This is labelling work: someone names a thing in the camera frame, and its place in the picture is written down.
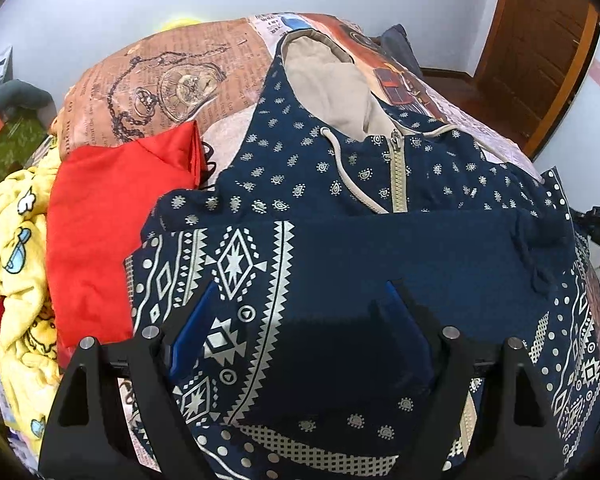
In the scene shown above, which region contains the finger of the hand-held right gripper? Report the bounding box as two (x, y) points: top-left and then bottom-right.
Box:
(572, 210), (598, 237)

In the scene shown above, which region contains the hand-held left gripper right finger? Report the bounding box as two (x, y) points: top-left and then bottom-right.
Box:
(375, 280), (576, 480)

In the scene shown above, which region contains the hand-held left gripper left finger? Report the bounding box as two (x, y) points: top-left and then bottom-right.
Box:
(37, 280), (221, 480)

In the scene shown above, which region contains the navy patterned hoodie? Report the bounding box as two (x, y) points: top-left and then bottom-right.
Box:
(124, 30), (600, 480)

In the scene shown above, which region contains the wooden door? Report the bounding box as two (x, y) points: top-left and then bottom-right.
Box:
(472, 0), (600, 158)

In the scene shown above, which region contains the beige cloth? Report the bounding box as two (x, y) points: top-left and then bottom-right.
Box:
(202, 107), (261, 181)

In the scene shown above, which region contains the yellow cartoon print garment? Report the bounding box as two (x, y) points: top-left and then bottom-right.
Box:
(0, 165), (63, 461)

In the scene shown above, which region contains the newspaper print bedsheet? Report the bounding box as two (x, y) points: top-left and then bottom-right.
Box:
(50, 11), (548, 183)

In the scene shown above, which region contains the dark blue pillow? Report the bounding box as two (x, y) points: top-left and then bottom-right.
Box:
(380, 24), (423, 78)

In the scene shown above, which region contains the green box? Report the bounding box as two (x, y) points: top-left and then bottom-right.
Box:
(0, 117), (48, 186)

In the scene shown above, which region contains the grey plush cushion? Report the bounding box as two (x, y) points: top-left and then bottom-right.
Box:
(0, 79), (56, 111)

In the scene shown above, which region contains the yellow round object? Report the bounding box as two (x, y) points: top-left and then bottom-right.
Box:
(160, 16), (201, 31)

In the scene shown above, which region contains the black cable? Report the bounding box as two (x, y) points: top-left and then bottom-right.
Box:
(197, 140), (217, 192)

